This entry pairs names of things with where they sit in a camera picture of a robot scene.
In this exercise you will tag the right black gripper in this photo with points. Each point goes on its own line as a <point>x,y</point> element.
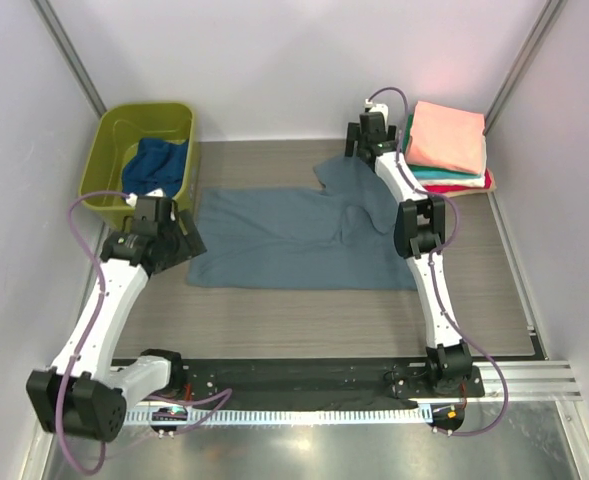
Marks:
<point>352,134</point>

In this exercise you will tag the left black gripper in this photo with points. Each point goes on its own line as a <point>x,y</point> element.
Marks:
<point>189,243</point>

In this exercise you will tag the olive green plastic basket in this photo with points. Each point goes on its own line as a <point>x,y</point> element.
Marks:
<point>116,142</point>

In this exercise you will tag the grey-blue t-shirt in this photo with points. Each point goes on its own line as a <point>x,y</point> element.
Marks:
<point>338,236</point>

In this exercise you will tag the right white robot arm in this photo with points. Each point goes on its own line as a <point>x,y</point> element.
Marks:
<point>419,238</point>

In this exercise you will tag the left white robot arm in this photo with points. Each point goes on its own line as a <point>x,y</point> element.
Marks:
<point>79,394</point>

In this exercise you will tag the green folded t-shirt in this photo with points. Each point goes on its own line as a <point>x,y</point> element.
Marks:
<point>408,139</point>

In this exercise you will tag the teal folded t-shirt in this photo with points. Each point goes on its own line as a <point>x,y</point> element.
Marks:
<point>430,175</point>

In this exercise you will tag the pink folded t-shirt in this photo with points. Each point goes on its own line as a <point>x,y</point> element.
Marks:
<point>446,138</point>

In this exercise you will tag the dark blue t-shirt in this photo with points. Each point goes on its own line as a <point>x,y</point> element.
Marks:
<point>156,164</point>

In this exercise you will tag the white folded t-shirt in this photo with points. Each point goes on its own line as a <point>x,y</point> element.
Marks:
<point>484,157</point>

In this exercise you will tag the red folded t-shirt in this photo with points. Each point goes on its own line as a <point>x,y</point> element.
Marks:
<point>441,185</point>

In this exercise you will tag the tan folded t-shirt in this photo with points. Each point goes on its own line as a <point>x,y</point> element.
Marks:
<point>486,185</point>

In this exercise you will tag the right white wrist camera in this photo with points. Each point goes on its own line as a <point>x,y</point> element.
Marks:
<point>372,107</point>

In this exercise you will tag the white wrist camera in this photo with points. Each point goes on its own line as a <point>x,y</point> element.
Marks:
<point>132,198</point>
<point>372,107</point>

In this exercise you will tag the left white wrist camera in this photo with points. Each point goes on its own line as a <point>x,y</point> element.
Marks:
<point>132,198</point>

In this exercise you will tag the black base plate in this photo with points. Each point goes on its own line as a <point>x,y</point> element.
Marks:
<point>316,384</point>

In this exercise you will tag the right aluminium frame post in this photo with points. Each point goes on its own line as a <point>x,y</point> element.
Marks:
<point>526,55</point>

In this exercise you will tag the aluminium frame post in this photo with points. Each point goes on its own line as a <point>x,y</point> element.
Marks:
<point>526,55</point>
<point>57,31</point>

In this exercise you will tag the left aluminium frame post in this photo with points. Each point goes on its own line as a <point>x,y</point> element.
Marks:
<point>57,31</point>

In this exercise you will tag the white slotted cable duct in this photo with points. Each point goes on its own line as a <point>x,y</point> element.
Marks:
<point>157,415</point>

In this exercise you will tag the aluminium rail extrusion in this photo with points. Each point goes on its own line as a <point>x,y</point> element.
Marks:
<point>530,381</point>

